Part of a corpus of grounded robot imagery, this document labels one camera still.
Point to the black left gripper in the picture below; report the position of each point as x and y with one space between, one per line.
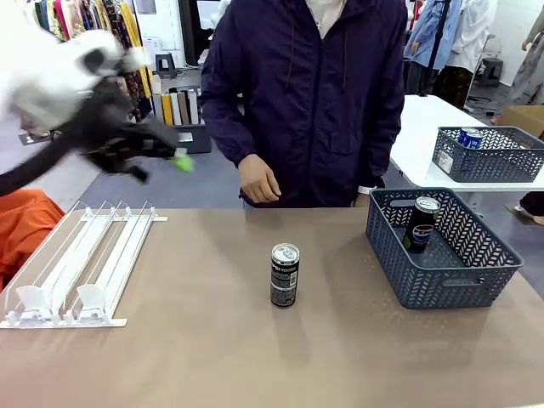
115 140

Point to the white coat on mannequin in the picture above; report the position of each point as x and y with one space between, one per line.
472 34

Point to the mannequin in grey dress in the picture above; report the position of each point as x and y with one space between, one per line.
531 76

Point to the yellow hanging garment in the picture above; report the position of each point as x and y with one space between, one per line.
134 25

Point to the pink hanging garment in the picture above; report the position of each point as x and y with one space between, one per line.
66 15

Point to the brown cardboard box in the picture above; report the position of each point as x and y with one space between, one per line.
523 117

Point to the brown paper roll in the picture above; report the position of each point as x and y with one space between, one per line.
183 106

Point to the white roll black cap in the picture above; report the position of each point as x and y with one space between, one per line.
175 106

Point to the orange cloth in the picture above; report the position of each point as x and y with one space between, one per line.
25 229

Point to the grey plastic stool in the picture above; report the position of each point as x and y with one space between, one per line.
493 64

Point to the white side table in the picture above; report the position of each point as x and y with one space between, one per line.
418 127

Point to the teal hanging garment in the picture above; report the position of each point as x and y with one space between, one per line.
41 8

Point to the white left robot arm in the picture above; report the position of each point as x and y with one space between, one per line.
38 76

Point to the person left forearm navy sleeve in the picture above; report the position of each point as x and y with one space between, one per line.
382 149

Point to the yellow paper roll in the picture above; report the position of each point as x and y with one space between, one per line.
167 108

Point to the dark trouser leg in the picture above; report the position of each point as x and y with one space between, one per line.
533 204

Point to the white wristband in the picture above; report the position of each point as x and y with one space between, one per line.
367 190

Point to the person in navy jacket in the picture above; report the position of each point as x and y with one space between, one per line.
306 106

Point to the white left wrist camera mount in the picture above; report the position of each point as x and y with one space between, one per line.
136 57

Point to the white can dispenser rack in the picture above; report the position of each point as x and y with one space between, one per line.
64 322

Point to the pale inner shirt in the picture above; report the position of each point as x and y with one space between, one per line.
325 15

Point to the dark plastic step stool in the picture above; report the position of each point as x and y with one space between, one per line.
166 55

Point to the black Pepsi can green accents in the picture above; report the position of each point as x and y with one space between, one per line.
418 231

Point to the blue shirt on mannequin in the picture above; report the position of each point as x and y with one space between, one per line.
427 34

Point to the grey plastic lattice basket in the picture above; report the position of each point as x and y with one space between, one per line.
442 293
489 166

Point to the person right hand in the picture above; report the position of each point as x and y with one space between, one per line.
259 180

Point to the person right forearm navy sleeve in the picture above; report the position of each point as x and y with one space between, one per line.
225 136

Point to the white carton box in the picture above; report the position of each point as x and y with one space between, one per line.
154 42

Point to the person left hand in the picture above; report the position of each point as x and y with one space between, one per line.
362 200

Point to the grey storage bin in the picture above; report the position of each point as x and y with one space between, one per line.
200 142

